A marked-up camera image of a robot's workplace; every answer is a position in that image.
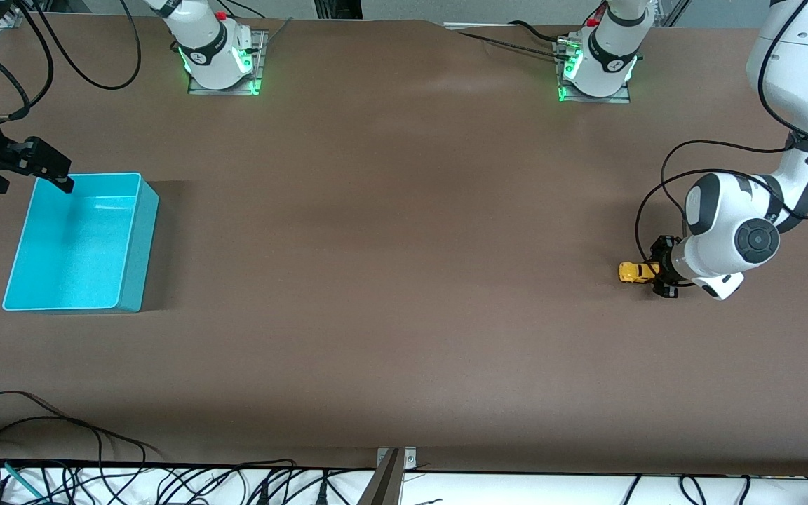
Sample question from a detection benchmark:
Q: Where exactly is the yellow beetle toy car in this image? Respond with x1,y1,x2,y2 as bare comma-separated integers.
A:
619,262,660,284

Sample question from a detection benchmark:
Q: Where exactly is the turquoise plastic bin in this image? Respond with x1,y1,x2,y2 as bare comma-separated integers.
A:
2,172,161,314

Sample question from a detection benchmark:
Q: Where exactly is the dark metal bar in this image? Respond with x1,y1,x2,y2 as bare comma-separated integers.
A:
356,449,405,505

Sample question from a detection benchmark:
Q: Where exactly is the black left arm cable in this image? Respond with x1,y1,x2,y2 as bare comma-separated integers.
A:
634,0,808,288

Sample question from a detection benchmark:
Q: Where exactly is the black right gripper plug cable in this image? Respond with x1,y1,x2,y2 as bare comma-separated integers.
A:
0,0,53,121

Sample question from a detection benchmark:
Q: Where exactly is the black looping right arm cable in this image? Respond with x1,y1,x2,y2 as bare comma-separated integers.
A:
29,0,142,90

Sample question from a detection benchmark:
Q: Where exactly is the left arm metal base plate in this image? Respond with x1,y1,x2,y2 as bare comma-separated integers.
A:
553,39,633,105

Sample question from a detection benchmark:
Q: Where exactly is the black arm base cable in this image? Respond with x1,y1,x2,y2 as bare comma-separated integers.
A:
457,20,577,60

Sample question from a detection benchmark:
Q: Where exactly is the small metal bracket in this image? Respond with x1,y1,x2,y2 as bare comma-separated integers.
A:
376,447,417,471

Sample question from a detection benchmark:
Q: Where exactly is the black frame post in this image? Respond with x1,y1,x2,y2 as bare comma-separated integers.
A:
313,0,364,20

